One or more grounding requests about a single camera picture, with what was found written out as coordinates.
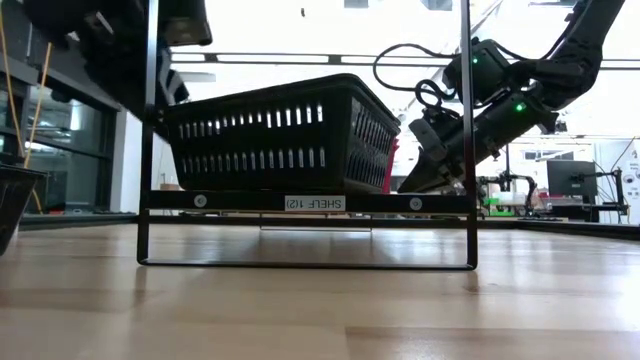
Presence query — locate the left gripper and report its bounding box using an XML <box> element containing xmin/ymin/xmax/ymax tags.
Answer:
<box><xmin>157</xmin><ymin>0</ymin><xmax>214</xmax><ymax>107</ymax></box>

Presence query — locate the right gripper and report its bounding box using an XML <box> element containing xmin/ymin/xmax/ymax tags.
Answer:
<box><xmin>397</xmin><ymin>97</ymin><xmax>560</xmax><ymax>195</ymax></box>

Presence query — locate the pink plastic basket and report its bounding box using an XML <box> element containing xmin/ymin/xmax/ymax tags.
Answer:
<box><xmin>383</xmin><ymin>137</ymin><xmax>402</xmax><ymax>195</ymax></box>

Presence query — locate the black plastic basket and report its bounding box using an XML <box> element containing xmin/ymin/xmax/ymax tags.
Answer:
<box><xmin>0</xmin><ymin>163</ymin><xmax>48</xmax><ymax>257</ymax></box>
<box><xmin>163</xmin><ymin>84</ymin><xmax>402</xmax><ymax>195</ymax></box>
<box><xmin>163</xmin><ymin>73</ymin><xmax>402</xmax><ymax>135</ymax></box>

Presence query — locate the wooden centre board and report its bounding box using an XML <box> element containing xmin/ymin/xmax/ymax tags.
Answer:
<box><xmin>136</xmin><ymin>0</ymin><xmax>479</xmax><ymax>272</ymax></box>

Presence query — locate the black computer monitor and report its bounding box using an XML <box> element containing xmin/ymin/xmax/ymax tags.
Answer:
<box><xmin>545</xmin><ymin>159</ymin><xmax>599</xmax><ymax>205</ymax></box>

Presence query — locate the black monitor stand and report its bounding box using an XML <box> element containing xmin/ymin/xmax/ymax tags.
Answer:
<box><xmin>569</xmin><ymin>167</ymin><xmax>629</xmax><ymax>217</ymax></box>

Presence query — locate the yellow cable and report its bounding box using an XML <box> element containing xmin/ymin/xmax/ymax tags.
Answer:
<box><xmin>0</xmin><ymin>9</ymin><xmax>54</xmax><ymax>214</ymax></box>

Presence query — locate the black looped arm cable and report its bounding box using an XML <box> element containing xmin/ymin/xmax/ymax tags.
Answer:
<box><xmin>371</xmin><ymin>42</ymin><xmax>462</xmax><ymax>109</ymax></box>

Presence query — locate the black metal table frame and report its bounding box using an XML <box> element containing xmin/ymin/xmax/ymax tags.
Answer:
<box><xmin>18</xmin><ymin>49</ymin><xmax>640</xmax><ymax>242</ymax></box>

